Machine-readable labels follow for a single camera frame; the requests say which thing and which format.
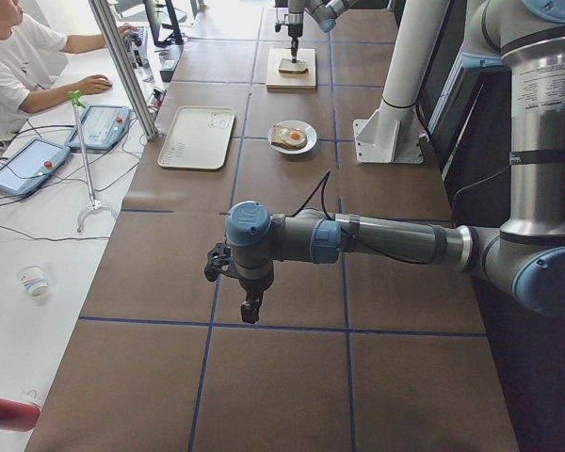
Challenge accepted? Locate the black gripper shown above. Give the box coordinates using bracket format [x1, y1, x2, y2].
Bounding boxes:
[274, 11, 303, 62]
[203, 243, 274, 323]

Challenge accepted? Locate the bread slice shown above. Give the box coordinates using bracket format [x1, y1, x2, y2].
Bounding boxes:
[278, 58, 309, 75]

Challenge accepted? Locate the white round plate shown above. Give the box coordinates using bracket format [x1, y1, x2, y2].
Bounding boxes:
[267, 120, 317, 154]

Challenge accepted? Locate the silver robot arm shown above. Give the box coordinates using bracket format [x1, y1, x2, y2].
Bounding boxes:
[274, 0, 357, 63]
[204, 1, 565, 323]

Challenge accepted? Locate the wooden cutting board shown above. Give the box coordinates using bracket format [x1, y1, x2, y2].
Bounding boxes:
[266, 48, 317, 89]

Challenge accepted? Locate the toast with fried egg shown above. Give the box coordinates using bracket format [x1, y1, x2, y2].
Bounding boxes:
[270, 125, 307, 150]

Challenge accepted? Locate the cream bear tray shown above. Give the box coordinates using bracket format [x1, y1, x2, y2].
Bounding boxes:
[157, 105, 236, 170]

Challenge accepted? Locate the black monitor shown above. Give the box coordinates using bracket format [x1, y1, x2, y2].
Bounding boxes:
[143, 0, 187, 48]

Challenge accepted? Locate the keyboard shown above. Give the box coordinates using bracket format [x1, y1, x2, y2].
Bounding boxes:
[123, 25, 150, 69]

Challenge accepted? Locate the far teach pendant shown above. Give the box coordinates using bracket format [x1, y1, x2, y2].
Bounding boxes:
[73, 105, 131, 153]

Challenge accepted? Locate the teach pendant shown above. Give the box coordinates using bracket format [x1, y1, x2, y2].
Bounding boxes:
[0, 137, 72, 197]
[73, 105, 131, 153]

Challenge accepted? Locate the paper cup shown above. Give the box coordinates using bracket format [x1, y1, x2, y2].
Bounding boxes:
[17, 266, 48, 298]

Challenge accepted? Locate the near teach pendant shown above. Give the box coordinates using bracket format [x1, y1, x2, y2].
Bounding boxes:
[0, 137, 72, 197]

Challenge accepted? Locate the red bottle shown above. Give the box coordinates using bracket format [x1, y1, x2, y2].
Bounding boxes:
[0, 398, 40, 432]

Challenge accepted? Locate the person in white shirt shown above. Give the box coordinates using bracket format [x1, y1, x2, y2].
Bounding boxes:
[0, 1, 112, 134]

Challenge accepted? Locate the white camera mast base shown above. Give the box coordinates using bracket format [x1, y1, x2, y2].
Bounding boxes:
[353, 0, 450, 164]

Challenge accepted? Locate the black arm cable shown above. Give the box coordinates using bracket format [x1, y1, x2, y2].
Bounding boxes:
[294, 170, 333, 222]

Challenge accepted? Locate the aluminium frame post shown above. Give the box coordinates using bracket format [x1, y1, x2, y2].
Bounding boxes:
[89, 0, 158, 141]

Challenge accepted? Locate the green handled reacher grabber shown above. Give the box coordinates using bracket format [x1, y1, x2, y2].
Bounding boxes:
[68, 89, 118, 234]

